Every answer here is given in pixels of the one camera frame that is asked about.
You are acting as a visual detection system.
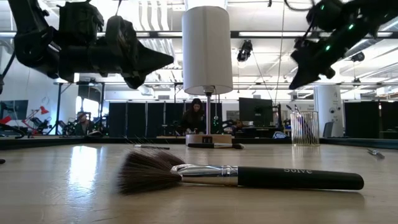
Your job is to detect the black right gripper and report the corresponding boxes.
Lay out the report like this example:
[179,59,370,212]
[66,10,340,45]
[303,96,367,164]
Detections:
[288,37,336,91]

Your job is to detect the small silver ferrule makeup brush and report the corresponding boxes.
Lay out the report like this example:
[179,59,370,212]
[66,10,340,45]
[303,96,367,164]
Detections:
[366,148,386,159]

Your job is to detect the clear brush holder cup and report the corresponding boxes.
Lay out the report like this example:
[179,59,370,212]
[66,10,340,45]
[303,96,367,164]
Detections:
[290,110,321,147]

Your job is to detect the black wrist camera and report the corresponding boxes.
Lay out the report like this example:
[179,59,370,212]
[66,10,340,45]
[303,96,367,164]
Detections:
[294,36,315,52]
[58,1,105,47]

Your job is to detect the black computer monitor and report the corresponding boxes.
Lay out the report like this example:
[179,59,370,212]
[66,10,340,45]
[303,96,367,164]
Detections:
[238,97,274,128]

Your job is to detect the large black fan makeup brush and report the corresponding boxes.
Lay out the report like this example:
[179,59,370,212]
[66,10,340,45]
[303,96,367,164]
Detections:
[116,149,365,195]

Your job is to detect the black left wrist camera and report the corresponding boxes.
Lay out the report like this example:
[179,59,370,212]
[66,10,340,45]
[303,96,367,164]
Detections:
[58,1,105,47]

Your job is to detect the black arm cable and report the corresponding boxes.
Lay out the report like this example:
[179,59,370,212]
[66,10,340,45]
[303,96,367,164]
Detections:
[0,51,16,94]

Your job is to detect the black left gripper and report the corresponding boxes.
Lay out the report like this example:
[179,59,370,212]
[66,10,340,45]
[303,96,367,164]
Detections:
[58,14,175,90]

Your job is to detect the black partition panels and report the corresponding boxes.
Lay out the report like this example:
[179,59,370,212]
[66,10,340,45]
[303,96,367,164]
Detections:
[343,101,398,139]
[108,101,223,138]

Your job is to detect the white shade wooden base lamp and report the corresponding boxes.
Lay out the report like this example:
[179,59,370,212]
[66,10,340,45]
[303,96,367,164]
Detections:
[182,5,234,146]

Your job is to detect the thin dark makeup brush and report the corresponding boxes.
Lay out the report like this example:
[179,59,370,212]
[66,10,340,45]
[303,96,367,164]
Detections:
[285,104,307,139]

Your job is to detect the person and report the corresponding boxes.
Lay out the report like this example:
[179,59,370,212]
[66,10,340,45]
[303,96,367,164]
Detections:
[181,97,206,135]
[74,111,96,136]

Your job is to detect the dark wall screen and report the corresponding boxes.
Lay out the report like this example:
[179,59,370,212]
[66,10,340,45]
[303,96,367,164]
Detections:
[0,100,29,121]

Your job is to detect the thin black silver makeup brush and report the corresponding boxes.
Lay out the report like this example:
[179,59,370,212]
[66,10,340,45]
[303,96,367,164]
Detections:
[133,144,171,151]

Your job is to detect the white round column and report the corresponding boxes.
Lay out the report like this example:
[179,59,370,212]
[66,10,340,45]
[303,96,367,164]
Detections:
[313,85,345,138]

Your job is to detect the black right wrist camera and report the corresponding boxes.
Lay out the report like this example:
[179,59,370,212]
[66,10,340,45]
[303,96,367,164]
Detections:
[294,36,315,52]

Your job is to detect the black table frame rail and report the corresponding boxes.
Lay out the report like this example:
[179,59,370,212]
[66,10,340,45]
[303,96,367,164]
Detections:
[0,136,398,151]

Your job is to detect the grey office chair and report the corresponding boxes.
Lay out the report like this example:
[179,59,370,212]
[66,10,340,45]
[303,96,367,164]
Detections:
[322,121,334,138]

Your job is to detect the black metal stand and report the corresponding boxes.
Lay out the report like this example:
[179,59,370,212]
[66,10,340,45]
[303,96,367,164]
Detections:
[52,81,78,136]

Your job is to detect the red desk lamp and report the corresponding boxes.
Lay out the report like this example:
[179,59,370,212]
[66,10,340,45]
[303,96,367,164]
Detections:
[21,105,50,125]

